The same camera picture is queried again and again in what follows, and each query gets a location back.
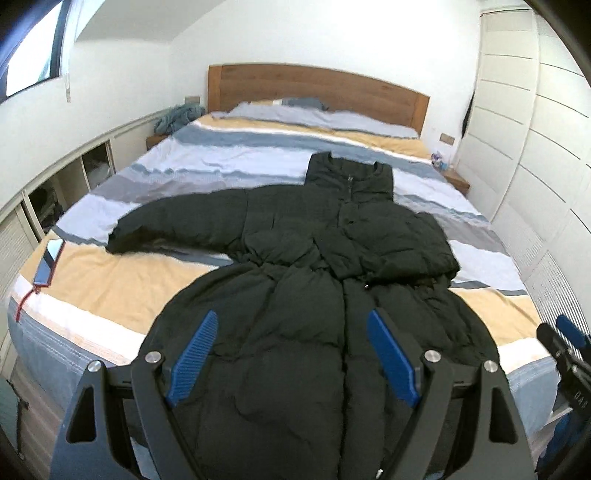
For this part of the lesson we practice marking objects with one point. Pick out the crumpled teal cloth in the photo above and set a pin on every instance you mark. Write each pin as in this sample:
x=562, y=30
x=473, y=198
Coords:
x=178, y=117

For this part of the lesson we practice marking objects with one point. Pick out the small blue nightstand clutter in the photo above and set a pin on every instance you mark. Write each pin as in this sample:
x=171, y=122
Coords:
x=438, y=160

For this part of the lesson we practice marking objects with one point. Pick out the bed with striped duvet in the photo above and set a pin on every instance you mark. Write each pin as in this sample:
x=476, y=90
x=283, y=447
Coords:
x=194, y=152

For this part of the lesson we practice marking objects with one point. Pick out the blue cloth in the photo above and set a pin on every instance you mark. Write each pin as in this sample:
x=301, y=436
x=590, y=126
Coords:
x=570, y=441

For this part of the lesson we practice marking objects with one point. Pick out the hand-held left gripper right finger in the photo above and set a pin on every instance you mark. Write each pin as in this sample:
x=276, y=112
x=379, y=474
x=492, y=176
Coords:
x=392, y=360

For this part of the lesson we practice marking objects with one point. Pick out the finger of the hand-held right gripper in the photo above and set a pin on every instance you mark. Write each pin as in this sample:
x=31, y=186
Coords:
x=550, y=338
x=572, y=332

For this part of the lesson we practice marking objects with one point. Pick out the dark clothes in shelf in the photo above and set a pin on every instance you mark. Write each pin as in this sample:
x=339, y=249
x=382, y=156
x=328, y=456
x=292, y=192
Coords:
x=46, y=205

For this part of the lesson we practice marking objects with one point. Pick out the window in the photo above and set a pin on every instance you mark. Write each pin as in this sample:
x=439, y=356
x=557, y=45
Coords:
x=27, y=50

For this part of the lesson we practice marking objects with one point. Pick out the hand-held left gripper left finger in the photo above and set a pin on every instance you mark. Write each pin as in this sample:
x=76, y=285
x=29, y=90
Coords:
x=194, y=355

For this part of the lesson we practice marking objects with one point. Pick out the grey-blue pillow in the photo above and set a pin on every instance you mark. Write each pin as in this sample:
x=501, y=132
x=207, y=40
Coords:
x=301, y=102

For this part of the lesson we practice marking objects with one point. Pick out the black puffer coat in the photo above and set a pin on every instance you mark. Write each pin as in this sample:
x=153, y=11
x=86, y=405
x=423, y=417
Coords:
x=295, y=369

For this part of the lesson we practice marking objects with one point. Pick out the white bedding in shelf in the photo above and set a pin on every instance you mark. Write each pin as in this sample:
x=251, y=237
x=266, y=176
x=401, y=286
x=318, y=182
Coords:
x=99, y=170

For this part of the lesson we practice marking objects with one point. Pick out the low white shelf cabinet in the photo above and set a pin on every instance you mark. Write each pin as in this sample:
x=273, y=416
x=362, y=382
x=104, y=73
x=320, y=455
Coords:
x=14, y=240

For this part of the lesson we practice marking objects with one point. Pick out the white wardrobe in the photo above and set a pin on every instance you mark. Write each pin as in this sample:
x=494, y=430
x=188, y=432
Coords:
x=531, y=138

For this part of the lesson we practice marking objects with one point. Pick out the phone in red case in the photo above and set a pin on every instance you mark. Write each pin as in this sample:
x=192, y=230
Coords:
x=48, y=262

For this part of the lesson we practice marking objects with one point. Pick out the wall outlet plate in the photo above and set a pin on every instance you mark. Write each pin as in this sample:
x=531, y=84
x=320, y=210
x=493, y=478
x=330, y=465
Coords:
x=192, y=99
x=447, y=138

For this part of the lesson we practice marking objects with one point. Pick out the wooden bed headboard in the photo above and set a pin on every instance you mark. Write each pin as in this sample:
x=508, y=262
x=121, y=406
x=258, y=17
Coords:
x=323, y=87

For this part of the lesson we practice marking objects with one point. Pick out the wooden nightstand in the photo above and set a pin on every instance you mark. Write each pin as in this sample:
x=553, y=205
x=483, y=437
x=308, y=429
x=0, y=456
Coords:
x=156, y=141
x=457, y=181

